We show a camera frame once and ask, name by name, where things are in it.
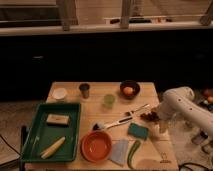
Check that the dark brown bowl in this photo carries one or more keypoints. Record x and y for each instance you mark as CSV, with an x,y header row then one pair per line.
x,y
130,83

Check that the green sponge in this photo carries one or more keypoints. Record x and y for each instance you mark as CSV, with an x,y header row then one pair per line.
x,y
138,131

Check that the orange plastic bowl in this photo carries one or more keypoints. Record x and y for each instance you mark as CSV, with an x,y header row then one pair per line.
x,y
96,146

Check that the green plastic cup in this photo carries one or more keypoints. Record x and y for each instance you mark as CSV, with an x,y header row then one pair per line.
x,y
109,100

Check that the green chili pepper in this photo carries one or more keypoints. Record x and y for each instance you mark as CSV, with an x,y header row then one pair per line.
x,y
131,153

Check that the dark metal cup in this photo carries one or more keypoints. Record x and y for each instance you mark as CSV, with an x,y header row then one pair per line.
x,y
84,89

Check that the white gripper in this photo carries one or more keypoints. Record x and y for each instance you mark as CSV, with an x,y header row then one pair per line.
x,y
164,113

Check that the orange egg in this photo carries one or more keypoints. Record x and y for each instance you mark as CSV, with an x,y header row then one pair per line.
x,y
128,90

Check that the dark red grape bunch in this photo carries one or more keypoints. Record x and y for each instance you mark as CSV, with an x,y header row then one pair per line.
x,y
149,117

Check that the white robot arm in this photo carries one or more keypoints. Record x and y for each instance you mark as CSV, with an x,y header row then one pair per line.
x,y
180,100

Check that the tan bar in tray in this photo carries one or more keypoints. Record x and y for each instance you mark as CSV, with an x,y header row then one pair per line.
x,y
57,119

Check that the green plastic tray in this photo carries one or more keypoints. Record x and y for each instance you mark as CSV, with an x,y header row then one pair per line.
x,y
41,135

